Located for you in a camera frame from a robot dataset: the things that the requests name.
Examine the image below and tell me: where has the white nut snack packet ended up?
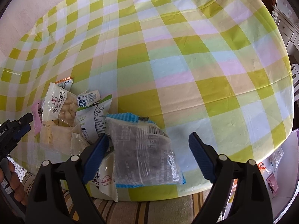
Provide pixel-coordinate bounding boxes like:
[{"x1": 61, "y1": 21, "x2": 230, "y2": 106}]
[{"x1": 41, "y1": 83, "x2": 77, "y2": 127}]

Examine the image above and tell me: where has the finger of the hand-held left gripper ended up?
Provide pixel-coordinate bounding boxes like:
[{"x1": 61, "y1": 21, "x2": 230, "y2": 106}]
[
  {"x1": 10, "y1": 123, "x2": 32, "y2": 150},
  {"x1": 9, "y1": 113, "x2": 33, "y2": 128}
]

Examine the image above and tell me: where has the beige cracker packet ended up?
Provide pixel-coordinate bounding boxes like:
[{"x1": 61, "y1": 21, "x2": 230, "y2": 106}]
[{"x1": 40, "y1": 121, "x2": 76, "y2": 155}]

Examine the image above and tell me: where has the purple white cardboard box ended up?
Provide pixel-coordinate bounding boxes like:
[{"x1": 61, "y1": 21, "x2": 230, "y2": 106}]
[{"x1": 255, "y1": 127, "x2": 299, "y2": 222}]

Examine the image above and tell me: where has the green checkered plastic tablecloth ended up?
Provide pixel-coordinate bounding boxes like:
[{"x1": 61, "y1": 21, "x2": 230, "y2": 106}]
[{"x1": 0, "y1": 0, "x2": 295, "y2": 201}]

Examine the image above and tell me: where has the green white snack packet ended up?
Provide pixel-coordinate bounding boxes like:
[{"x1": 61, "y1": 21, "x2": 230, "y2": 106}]
[{"x1": 76, "y1": 95, "x2": 112, "y2": 145}]

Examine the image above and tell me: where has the small orange white packet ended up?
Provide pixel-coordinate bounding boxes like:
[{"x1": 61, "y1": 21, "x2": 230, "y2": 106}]
[{"x1": 55, "y1": 77, "x2": 74, "y2": 91}]

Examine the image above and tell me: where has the white slatted chair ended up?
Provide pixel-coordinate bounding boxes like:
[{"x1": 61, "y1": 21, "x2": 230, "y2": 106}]
[{"x1": 290, "y1": 63, "x2": 299, "y2": 91}]

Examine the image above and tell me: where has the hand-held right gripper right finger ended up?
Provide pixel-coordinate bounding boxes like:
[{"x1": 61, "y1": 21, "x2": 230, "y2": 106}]
[{"x1": 188, "y1": 132, "x2": 274, "y2": 224}]

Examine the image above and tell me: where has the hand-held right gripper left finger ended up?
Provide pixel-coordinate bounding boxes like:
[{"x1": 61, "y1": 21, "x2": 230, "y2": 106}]
[{"x1": 25, "y1": 133, "x2": 110, "y2": 224}]

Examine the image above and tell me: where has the person's left hand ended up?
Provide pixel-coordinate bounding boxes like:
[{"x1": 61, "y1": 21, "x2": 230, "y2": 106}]
[{"x1": 0, "y1": 161, "x2": 27, "y2": 206}]

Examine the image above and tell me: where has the small white black-print packet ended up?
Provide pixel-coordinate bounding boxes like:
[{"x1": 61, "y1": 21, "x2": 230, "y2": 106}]
[{"x1": 77, "y1": 91, "x2": 101, "y2": 111}]

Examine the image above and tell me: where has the small clear snack packet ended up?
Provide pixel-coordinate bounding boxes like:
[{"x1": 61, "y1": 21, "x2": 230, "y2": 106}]
[{"x1": 71, "y1": 133, "x2": 93, "y2": 157}]

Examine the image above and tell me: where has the white red-print snack packet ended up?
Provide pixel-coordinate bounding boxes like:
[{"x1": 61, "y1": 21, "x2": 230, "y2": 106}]
[{"x1": 85, "y1": 153, "x2": 118, "y2": 202}]

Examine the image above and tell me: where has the striped beige brown cushion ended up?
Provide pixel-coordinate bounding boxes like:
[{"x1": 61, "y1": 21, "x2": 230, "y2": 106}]
[{"x1": 20, "y1": 170, "x2": 225, "y2": 224}]

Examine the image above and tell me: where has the white ornate dresser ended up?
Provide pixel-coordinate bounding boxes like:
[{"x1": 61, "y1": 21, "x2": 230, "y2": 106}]
[{"x1": 272, "y1": 0, "x2": 299, "y2": 56}]

